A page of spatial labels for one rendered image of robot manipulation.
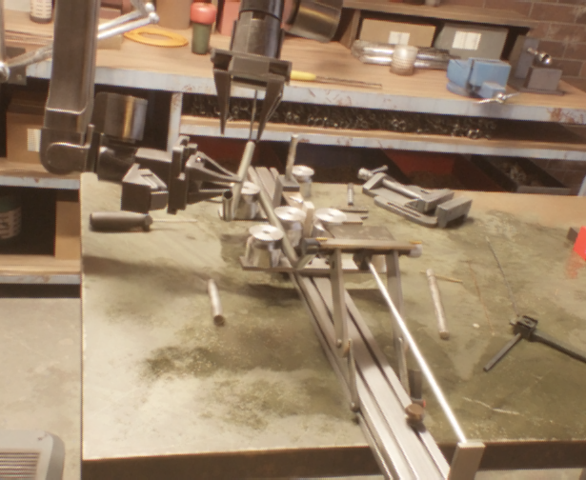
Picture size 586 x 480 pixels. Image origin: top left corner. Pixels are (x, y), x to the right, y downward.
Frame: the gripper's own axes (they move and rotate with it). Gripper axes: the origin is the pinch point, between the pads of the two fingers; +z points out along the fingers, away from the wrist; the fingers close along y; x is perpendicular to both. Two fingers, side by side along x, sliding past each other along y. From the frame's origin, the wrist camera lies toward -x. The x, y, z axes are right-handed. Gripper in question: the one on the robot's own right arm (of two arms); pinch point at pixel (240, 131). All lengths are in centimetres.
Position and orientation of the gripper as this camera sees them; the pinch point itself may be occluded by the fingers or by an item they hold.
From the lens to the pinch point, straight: 99.5
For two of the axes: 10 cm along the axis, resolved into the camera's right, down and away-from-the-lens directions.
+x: 0.2, -0.6, -10.0
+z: -1.6, 9.8, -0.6
